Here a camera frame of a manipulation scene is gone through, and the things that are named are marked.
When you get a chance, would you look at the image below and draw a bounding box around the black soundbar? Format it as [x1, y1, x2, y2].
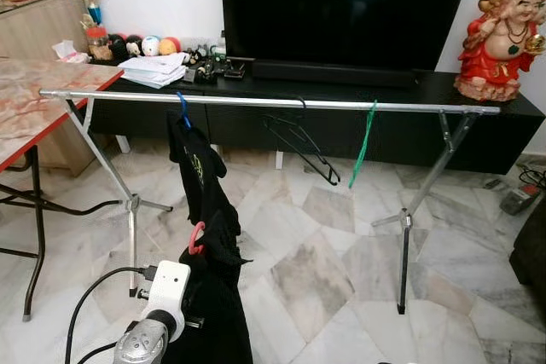
[250, 59, 419, 88]

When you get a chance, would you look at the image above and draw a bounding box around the pink tissue pack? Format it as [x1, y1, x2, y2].
[51, 40, 90, 64]

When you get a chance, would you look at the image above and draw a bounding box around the white round toy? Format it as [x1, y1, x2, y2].
[142, 35, 162, 57]

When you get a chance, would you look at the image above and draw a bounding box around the dark brown sofa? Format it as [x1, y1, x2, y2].
[510, 198, 546, 297]

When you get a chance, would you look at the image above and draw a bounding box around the marble-pattern folding table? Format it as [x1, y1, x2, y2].
[0, 57, 125, 322]

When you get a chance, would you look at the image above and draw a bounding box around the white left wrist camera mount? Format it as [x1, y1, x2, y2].
[136, 260, 192, 344]

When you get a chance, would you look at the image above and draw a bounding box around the black plush toy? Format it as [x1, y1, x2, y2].
[124, 35, 144, 58]

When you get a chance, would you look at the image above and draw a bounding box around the black t-shirt with logo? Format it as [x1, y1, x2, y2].
[166, 110, 244, 254]

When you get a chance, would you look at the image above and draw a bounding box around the grey power strip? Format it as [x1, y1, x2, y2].
[499, 181, 538, 216]

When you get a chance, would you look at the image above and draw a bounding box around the black clothes hanger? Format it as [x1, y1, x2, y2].
[262, 95, 342, 188]

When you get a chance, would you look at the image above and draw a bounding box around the red-lidded jar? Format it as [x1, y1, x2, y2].
[85, 26, 113, 62]

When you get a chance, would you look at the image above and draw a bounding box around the black cloth garment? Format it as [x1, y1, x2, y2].
[162, 211, 254, 364]

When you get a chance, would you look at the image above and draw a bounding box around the black low tv console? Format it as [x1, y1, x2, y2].
[85, 66, 546, 176]

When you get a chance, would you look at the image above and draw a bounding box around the red laughing buddha statue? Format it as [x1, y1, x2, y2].
[454, 0, 546, 102]

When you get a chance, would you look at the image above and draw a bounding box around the blue clothes hanger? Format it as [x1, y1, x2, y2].
[176, 91, 193, 129]

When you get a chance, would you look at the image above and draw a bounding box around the black flat television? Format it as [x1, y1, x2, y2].
[219, 0, 479, 66]

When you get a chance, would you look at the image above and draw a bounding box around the green clothes hanger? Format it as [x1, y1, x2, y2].
[348, 100, 379, 190]

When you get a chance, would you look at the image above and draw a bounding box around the silver metal clothes rack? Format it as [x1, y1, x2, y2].
[38, 87, 502, 315]

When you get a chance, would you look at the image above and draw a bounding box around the stack of white papers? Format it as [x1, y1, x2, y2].
[118, 53, 190, 90]

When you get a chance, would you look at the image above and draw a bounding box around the orange round toy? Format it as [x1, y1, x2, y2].
[160, 35, 182, 56]

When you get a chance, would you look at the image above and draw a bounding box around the red plastic clothes hanger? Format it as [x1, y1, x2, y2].
[188, 221, 207, 256]

